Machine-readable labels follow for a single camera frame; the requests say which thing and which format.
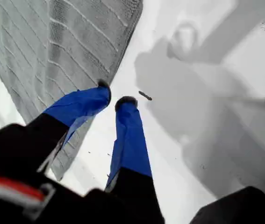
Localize grey white-striped towel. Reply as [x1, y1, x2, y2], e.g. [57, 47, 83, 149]
[0, 0, 144, 182]

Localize small dark scrap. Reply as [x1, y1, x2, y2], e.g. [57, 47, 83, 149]
[138, 90, 153, 101]

